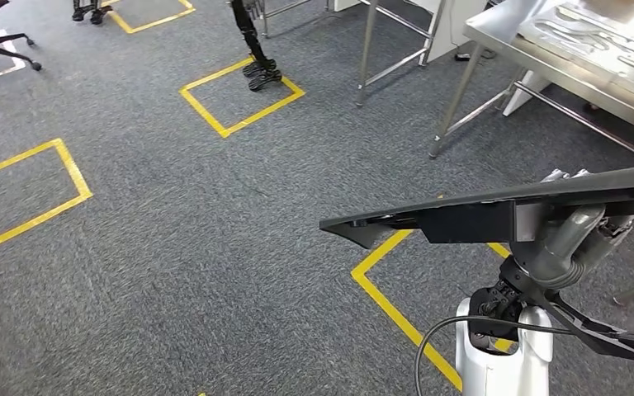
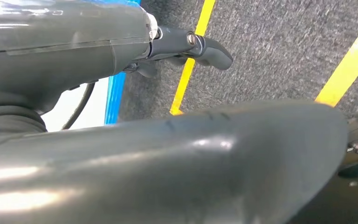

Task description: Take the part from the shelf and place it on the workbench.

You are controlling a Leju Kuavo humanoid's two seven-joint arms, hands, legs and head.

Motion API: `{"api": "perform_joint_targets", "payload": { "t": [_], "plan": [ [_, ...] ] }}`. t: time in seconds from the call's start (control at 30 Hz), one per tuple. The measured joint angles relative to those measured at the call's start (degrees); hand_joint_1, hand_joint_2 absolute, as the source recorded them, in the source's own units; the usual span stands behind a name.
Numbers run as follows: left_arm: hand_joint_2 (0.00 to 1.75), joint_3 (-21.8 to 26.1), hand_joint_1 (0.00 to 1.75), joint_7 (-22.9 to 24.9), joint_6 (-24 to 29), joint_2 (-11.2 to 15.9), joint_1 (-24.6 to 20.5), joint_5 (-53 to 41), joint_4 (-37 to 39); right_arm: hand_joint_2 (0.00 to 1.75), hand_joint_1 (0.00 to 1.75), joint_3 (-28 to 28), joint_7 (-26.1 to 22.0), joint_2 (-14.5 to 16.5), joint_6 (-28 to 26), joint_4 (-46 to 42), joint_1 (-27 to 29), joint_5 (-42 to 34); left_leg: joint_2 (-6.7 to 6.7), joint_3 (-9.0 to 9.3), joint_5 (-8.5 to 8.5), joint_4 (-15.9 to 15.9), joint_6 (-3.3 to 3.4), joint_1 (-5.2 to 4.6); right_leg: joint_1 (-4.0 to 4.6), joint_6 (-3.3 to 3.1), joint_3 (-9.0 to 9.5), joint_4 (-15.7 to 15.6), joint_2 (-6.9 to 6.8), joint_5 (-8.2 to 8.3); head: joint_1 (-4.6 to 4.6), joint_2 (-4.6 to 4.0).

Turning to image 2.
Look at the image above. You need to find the blue metal shelving rack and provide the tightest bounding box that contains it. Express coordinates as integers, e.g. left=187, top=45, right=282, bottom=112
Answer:
left=83, top=0, right=143, bottom=126

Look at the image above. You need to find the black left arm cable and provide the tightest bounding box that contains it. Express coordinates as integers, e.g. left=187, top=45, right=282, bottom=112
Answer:
left=62, top=82, right=96, bottom=131

